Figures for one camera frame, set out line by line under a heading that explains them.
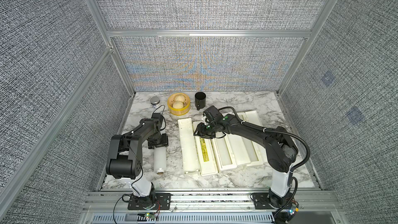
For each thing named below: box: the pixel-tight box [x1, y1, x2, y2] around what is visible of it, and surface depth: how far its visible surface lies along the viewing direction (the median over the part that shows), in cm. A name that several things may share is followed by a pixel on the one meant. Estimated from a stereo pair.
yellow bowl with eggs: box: [167, 92, 191, 116], surface depth 108 cm
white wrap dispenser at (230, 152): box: [211, 132, 252, 173], surface depth 83 cm
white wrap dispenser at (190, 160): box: [177, 117, 202, 175], surface depth 91 cm
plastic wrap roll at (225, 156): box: [215, 136, 233, 166], surface depth 83 cm
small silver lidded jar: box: [150, 95, 161, 109], surface depth 109 cm
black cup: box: [194, 91, 207, 111], surface depth 108 cm
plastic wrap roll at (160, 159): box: [153, 146, 167, 175], surface depth 85 cm
